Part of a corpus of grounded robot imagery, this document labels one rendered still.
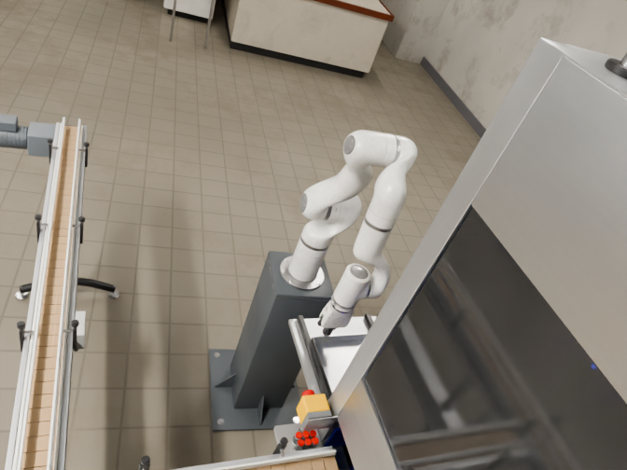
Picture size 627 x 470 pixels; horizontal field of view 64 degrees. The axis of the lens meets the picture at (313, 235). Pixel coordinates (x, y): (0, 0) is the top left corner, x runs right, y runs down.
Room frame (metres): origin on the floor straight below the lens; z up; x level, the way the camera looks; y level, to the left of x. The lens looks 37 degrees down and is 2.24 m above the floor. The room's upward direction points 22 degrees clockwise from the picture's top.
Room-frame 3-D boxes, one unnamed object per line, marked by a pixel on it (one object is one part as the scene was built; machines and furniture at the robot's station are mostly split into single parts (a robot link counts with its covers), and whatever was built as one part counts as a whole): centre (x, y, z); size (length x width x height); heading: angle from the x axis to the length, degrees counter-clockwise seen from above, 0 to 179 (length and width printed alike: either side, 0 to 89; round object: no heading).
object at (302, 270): (1.55, -0.01, 0.95); 0.19 x 0.19 x 0.18
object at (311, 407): (0.86, -0.19, 0.99); 0.08 x 0.07 x 0.07; 30
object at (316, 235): (1.56, -0.04, 1.16); 0.19 x 0.12 x 0.24; 118
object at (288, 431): (0.82, -0.20, 0.87); 0.14 x 0.13 x 0.02; 30
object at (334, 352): (1.12, -0.33, 0.90); 0.34 x 0.26 x 0.04; 31
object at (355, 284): (1.24, -0.18, 1.17); 0.09 x 0.08 x 0.13; 118
